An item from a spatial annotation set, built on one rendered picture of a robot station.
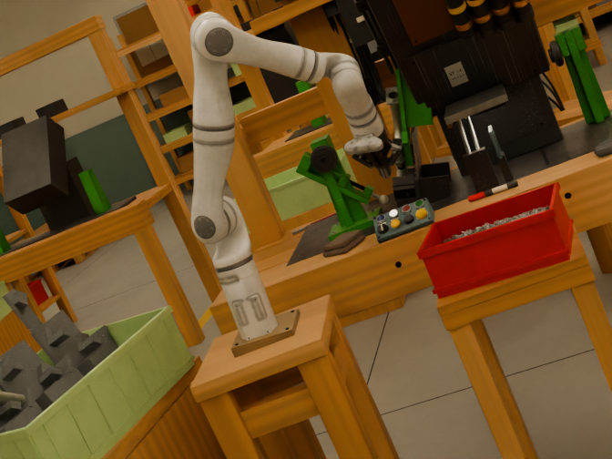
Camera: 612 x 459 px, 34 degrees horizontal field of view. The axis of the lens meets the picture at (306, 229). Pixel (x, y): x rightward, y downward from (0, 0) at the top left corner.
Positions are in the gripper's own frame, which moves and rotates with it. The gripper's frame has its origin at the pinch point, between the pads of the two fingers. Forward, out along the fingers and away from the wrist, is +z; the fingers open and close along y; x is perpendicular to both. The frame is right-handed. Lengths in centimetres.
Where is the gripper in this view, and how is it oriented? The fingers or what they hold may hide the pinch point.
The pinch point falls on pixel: (384, 170)
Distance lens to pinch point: 246.3
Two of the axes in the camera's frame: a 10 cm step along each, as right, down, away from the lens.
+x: -1.7, 7.7, -6.1
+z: 3.4, 6.3, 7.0
